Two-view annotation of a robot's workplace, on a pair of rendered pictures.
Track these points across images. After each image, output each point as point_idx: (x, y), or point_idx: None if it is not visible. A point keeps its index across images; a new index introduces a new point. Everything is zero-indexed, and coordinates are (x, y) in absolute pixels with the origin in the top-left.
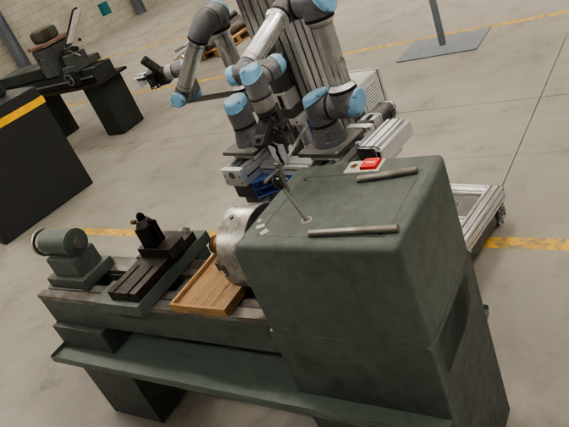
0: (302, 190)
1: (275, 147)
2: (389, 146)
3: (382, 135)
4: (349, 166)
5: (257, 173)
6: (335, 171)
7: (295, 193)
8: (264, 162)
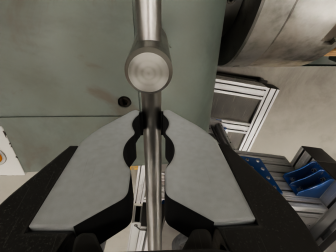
0: (90, 35)
1: (164, 196)
2: (130, 230)
3: (145, 247)
4: (9, 155)
5: (327, 196)
6: (38, 136)
7: (110, 12)
8: (320, 214)
